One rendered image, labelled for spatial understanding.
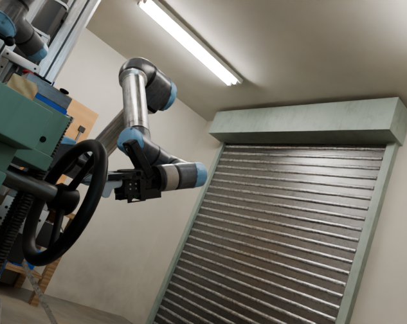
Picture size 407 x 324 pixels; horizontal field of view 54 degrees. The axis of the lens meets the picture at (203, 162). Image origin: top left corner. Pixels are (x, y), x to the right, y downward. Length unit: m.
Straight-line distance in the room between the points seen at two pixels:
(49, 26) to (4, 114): 1.16
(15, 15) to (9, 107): 0.75
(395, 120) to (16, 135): 3.19
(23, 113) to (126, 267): 4.46
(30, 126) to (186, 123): 4.69
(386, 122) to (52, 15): 2.61
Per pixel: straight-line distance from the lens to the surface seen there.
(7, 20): 1.30
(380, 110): 3.56
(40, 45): 1.41
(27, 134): 0.58
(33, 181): 0.86
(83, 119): 4.50
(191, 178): 1.12
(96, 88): 4.62
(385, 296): 3.24
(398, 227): 3.35
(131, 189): 1.03
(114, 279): 4.94
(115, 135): 1.52
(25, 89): 0.64
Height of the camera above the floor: 0.77
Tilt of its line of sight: 15 degrees up
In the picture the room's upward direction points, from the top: 23 degrees clockwise
